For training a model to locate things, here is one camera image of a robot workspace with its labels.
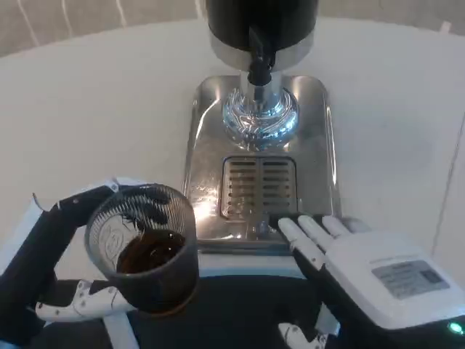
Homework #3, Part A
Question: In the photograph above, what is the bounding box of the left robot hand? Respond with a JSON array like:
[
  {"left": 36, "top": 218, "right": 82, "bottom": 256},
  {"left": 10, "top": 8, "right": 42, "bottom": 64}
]
[{"left": 0, "top": 176, "right": 185, "bottom": 346}]

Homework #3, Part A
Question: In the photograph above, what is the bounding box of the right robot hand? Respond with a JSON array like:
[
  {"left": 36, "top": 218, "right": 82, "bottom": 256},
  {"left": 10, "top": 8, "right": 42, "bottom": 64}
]
[{"left": 267, "top": 214, "right": 465, "bottom": 349}]

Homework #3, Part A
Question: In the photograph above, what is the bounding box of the clear ribbed glass cup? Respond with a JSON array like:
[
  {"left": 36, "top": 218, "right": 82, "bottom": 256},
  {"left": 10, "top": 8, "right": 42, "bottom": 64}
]
[{"left": 84, "top": 184, "right": 200, "bottom": 316}]

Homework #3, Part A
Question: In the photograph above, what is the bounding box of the slotted steel drain grid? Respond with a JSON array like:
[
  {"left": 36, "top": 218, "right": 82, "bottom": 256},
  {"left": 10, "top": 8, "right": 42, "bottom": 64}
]
[{"left": 221, "top": 156, "right": 299, "bottom": 221}]

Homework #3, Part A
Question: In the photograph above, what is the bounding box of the steel drip tray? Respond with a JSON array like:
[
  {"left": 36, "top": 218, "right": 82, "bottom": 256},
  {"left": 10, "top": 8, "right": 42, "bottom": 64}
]
[{"left": 181, "top": 75, "right": 342, "bottom": 256}]

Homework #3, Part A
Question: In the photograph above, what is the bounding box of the black dispenser tap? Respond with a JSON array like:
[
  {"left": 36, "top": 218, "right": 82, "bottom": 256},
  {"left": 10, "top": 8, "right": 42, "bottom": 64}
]
[{"left": 246, "top": 28, "right": 277, "bottom": 87}]

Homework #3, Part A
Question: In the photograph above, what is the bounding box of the black drink dispenser steel stand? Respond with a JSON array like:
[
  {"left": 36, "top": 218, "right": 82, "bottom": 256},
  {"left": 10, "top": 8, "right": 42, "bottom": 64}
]
[{"left": 205, "top": 0, "right": 316, "bottom": 152}]

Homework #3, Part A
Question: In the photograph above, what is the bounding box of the robot torso black white frame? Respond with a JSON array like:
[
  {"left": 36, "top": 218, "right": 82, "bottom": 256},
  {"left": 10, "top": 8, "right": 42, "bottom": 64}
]
[{"left": 36, "top": 254, "right": 342, "bottom": 349}]

